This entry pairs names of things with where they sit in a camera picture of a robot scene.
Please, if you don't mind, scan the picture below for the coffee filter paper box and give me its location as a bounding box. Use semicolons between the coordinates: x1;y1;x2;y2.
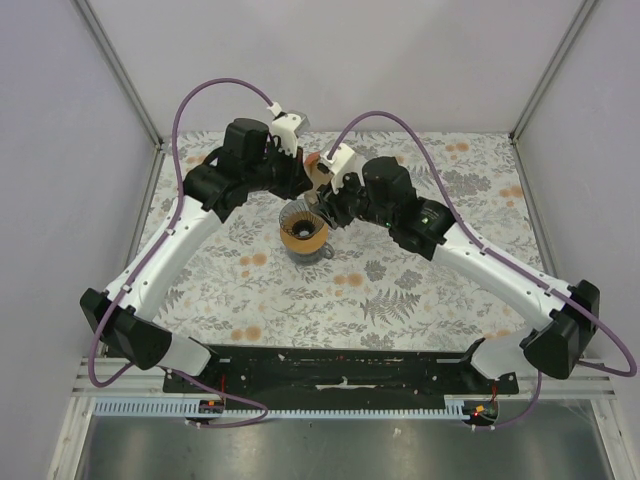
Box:
304;151;333;204

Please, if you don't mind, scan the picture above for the white slotted cable duct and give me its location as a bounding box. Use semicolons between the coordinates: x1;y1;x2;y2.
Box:
93;397;470;420

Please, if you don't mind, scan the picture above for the floral patterned table mat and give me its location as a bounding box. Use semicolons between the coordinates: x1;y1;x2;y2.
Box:
155;132;541;351

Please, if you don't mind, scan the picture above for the purple cable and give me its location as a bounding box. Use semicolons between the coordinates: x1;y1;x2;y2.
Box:
87;77;277;429
325;110;637;430

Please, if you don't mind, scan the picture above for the wooden dripper ring holder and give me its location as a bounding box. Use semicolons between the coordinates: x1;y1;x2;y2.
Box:
280;215;329;254

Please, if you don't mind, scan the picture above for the aluminium corner post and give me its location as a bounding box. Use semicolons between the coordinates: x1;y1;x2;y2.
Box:
509;0;600;144
69;0;166;151

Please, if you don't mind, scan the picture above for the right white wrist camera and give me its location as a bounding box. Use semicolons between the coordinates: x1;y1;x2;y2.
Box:
319;143;362;194

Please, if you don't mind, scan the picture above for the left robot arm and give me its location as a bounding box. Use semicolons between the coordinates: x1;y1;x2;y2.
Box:
80;112;311;393

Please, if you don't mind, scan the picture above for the glass measuring pitcher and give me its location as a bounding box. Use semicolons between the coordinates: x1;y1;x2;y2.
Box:
287;243;335;266

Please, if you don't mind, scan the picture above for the right aluminium corner post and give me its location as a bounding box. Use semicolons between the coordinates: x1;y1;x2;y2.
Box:
509;0;600;144

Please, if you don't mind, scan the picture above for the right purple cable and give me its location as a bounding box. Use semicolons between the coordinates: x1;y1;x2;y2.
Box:
325;110;637;430

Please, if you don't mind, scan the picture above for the left aluminium corner post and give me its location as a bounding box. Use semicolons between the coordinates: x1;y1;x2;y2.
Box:
69;0;166;151

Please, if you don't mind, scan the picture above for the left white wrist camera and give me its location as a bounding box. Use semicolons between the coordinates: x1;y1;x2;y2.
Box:
267;102;309;156

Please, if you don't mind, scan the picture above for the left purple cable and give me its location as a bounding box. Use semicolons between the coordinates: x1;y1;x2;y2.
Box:
87;77;277;429

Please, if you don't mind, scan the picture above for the aluminium frame rail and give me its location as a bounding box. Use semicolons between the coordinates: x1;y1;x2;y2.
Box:
72;358;616;400

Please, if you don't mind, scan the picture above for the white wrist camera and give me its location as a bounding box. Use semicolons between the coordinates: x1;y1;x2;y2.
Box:
267;102;309;156
319;143;362;194

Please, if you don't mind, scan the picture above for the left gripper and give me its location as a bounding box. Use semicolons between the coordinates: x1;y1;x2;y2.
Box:
246;142;314;202

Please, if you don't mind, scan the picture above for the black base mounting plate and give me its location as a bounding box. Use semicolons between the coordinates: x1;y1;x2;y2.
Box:
195;345;519;399

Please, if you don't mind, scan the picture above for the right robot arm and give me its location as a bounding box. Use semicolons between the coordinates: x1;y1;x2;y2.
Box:
304;154;599;394

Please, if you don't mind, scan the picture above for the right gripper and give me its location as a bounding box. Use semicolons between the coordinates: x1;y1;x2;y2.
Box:
312;165;395;231

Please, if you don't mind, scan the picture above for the grey glass dripper cone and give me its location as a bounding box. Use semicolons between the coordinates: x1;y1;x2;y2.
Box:
279;199;323;240

